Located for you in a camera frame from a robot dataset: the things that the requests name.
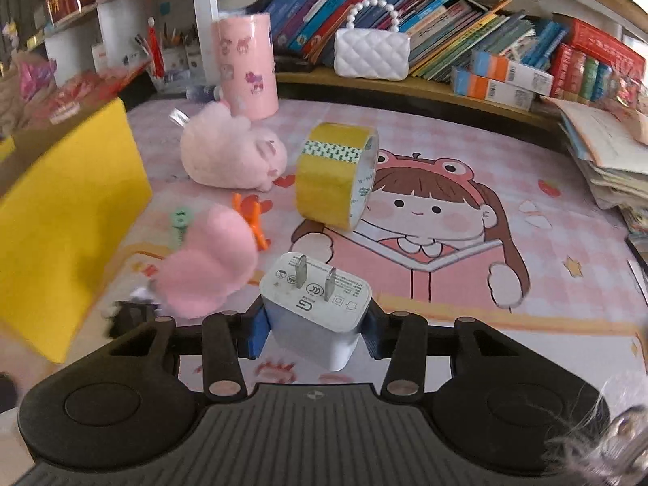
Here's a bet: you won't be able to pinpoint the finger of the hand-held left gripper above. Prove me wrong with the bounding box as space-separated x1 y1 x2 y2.
107 300 164 339

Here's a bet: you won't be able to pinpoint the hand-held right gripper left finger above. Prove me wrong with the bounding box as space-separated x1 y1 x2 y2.
109 308 275 401

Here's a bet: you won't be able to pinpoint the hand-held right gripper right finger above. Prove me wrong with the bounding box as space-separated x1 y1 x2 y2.
360 300 532 400

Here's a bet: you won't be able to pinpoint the white charger plug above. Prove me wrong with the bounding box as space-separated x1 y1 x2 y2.
259 252 373 372

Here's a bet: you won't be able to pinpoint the pink fluffy plush toy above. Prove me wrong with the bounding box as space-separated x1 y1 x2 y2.
152 203 260 319

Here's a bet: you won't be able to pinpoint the yellow cardboard box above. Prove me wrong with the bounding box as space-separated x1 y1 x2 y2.
0 96 153 364

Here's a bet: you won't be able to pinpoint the yellow tape roll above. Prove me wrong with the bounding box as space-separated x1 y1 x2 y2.
295 122 380 232

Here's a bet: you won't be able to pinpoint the green small hair clip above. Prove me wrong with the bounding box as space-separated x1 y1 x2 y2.
170 207 195 250

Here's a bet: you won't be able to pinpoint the orange plastic clip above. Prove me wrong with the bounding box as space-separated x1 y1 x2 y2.
232 192 270 251

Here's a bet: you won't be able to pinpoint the white pen holders with pens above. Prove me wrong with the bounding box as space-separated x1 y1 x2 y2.
132 28 206 93

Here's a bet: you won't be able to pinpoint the red tassel ornament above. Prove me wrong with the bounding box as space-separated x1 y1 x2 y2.
146 16 167 78

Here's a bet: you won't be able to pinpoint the pink printed cylinder container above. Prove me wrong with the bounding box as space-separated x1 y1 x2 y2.
210 13 279 121

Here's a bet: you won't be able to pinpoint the blue orange carton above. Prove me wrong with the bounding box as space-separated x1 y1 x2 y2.
450 66 538 112
470 49 555 96

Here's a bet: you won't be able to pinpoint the pile of papers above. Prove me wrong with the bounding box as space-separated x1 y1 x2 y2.
541 96 648 244

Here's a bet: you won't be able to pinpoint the white shelf unit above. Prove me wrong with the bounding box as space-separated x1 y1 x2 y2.
43 0 224 87

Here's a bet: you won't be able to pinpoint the row of books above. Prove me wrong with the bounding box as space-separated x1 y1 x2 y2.
263 0 568 84

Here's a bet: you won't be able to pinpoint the stack of red books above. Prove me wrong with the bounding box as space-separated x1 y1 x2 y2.
549 16 648 108

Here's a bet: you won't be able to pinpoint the grey furry keychain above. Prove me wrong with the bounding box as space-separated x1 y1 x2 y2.
543 369 648 486

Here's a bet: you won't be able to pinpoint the white quilted pearl-handle handbag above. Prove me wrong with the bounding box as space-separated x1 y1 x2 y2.
333 0 412 82

